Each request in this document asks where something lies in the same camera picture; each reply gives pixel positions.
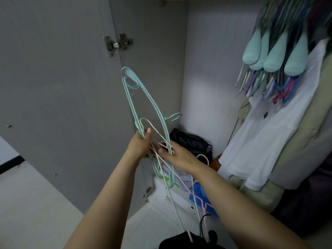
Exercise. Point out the white folded clothing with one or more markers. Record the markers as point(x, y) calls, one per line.
point(182, 177)

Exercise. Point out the small metal door hinge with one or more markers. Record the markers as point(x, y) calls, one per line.
point(148, 193)

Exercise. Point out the person's right forearm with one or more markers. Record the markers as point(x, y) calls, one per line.
point(241, 212)

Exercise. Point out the beige jacket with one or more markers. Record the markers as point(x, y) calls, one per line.
point(313, 111)

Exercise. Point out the person's right thumb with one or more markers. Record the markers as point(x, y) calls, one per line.
point(165, 152)

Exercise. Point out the grey wardrobe door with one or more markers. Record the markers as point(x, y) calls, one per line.
point(59, 88)

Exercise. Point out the dark purple garment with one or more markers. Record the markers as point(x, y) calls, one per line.
point(308, 207)

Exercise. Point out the person's left hand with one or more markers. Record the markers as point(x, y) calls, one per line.
point(137, 149)

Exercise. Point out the teal wide-shoulder hanger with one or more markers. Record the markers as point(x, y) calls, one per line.
point(297, 60)
point(275, 57)
point(261, 58)
point(252, 50)

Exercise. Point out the person's right hand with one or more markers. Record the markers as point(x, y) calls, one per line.
point(185, 159)

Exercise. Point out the blue folded cloth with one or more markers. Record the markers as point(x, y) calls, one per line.
point(205, 200)

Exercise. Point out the black garment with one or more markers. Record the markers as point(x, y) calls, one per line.
point(186, 242)

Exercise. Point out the white t-shirt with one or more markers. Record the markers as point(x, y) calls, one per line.
point(267, 137)

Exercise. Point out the large metal door hinge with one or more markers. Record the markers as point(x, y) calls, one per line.
point(116, 44)

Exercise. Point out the white storage box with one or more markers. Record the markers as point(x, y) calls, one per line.
point(179, 198)

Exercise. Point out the brown box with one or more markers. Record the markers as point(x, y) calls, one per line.
point(215, 163)

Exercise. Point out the person's left forearm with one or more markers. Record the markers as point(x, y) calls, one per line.
point(106, 207)

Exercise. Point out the teal plastic clothes hanger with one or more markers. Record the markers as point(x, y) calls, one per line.
point(145, 94)

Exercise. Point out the bundle of colourful thin hangers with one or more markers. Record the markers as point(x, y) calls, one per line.
point(285, 15)

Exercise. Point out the grey garment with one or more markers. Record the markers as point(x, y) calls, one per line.
point(306, 163)

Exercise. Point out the person's left thumb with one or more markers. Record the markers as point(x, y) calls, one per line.
point(148, 134)

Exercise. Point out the black plastic bag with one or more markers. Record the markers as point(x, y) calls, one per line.
point(190, 142)

